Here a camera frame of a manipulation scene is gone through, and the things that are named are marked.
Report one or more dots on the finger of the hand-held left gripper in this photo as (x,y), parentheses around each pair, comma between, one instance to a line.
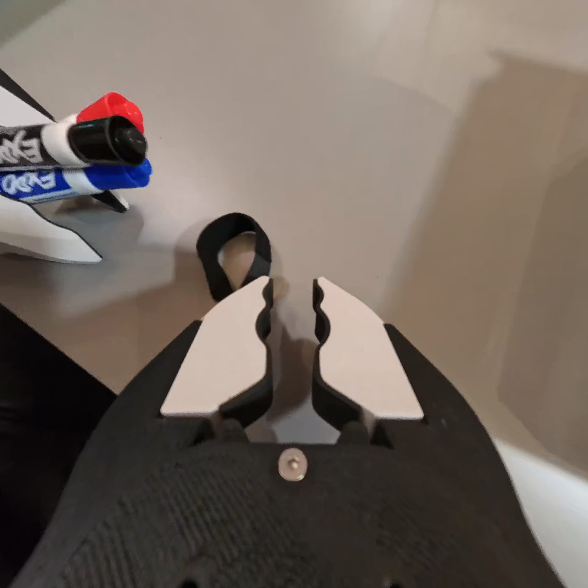
(36,234)
(18,108)

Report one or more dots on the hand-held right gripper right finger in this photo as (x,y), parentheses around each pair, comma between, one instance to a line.
(363,367)

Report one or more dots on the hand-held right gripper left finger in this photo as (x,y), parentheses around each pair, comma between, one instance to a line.
(220,363)

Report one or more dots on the black dry erase marker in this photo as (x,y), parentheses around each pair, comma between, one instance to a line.
(101,140)

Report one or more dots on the red dry erase marker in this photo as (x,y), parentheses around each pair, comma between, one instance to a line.
(115,105)

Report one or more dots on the blue dry erase marker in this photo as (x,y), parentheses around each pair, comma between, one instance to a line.
(115,177)

